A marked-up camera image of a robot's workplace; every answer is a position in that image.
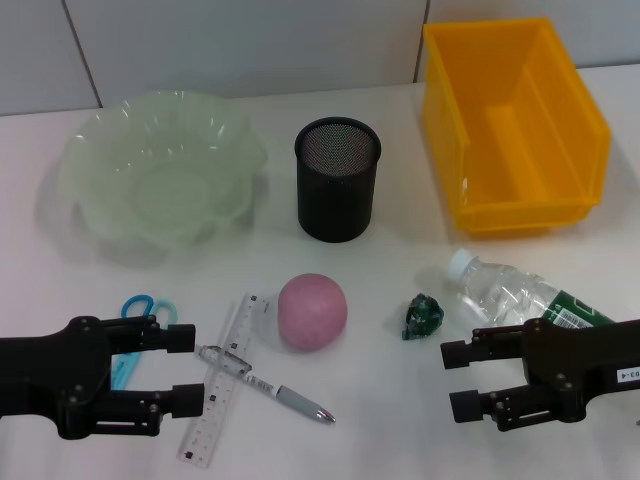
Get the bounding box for pale green glass fruit plate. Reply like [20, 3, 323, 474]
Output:
[57, 89, 271, 251]

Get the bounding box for transparent plastic ruler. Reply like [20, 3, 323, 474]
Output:
[175, 292, 274, 469]

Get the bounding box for grey and clear pen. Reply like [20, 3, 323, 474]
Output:
[194, 343, 337, 426]

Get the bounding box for clear green-labelled water bottle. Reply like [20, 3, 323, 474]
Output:
[446, 248, 619, 334]

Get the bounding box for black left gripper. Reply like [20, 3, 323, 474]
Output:
[0, 315, 206, 441]

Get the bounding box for pink peach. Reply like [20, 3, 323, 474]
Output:
[277, 273, 348, 354]

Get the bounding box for black mesh cup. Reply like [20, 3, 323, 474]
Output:
[293, 116, 383, 244]

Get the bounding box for blue scissors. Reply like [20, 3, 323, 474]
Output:
[110, 294, 180, 392]

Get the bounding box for green plastic scrap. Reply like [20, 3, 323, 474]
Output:
[401, 292, 445, 342]

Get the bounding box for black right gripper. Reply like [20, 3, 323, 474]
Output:
[439, 317, 640, 433]

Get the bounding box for yellow plastic bin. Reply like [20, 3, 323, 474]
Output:
[422, 17, 612, 239]

